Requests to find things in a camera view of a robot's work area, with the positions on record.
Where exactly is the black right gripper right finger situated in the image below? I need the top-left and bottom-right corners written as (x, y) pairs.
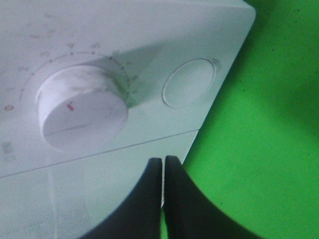
top-left (164, 156), bottom-right (260, 239)

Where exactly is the round door release button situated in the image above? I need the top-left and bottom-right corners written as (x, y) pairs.
top-left (161, 58), bottom-right (215, 108)

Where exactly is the white timer knob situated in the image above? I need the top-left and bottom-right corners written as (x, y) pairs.
top-left (36, 65), bottom-right (128, 152)

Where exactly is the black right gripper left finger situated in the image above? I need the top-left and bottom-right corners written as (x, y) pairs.
top-left (81, 158), bottom-right (162, 239)

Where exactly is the white microwave door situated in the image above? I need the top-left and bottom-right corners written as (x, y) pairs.
top-left (0, 131), bottom-right (197, 239)

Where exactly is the white microwave oven body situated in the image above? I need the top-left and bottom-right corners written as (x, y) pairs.
top-left (0, 0), bottom-right (256, 179)

